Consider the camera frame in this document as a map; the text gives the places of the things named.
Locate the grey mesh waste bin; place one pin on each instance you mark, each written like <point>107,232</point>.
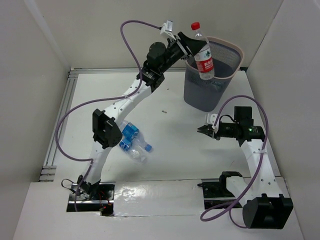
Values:
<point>205,95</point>

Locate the blue label bottle white cap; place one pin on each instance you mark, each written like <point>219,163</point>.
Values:
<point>134,152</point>

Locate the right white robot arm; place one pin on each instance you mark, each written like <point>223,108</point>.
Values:
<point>263,203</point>

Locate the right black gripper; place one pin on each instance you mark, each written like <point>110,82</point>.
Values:
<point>206,129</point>

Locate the clear tape sheet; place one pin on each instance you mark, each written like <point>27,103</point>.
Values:
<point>158,198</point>

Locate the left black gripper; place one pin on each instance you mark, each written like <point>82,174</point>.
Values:
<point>182,44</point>

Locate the red label water bottle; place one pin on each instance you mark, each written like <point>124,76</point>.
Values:
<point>203,59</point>

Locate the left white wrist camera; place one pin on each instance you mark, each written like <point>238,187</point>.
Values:
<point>167,29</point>

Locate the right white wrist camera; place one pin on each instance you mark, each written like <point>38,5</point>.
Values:
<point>211,119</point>

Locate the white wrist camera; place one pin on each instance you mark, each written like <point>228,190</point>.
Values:
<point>167,29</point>
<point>211,119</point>

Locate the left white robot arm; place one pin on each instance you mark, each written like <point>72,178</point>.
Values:
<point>106,123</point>

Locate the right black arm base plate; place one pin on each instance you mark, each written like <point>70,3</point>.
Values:
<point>214,193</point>

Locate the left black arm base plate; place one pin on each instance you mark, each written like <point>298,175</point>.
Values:
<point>102,202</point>

